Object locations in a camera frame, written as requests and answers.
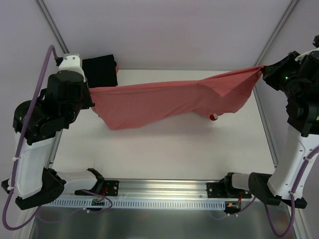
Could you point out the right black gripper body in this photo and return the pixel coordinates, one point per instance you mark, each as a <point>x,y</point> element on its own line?
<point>270,73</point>

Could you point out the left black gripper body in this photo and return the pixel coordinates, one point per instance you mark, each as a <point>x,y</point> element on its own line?
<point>87,98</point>

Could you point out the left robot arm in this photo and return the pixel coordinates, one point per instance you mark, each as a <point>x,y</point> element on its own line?
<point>56,108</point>

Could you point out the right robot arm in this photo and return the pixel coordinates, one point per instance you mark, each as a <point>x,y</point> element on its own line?
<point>297,76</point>

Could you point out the folded black t shirt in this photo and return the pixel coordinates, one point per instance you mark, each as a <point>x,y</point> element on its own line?
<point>100,71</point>

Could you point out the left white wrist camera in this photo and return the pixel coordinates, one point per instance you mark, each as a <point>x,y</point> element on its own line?
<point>71,62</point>

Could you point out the right rear frame post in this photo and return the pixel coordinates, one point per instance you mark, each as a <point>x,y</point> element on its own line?
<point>276,31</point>

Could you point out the frame post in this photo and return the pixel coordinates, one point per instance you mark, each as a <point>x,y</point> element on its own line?
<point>276,31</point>
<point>52,25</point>

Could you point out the left rear frame post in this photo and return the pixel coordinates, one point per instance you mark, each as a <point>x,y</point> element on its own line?
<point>52,25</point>

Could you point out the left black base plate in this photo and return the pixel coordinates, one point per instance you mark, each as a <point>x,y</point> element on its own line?
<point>111,188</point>

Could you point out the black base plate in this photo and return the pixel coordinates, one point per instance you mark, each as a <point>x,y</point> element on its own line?
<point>221,190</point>
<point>111,188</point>

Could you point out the white slotted cable duct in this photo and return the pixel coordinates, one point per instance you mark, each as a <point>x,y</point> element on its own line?
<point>118,203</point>

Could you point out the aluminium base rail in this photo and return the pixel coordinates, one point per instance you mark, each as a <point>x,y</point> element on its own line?
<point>162,189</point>

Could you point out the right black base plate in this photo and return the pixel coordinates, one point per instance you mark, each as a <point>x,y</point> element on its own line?
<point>221,190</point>

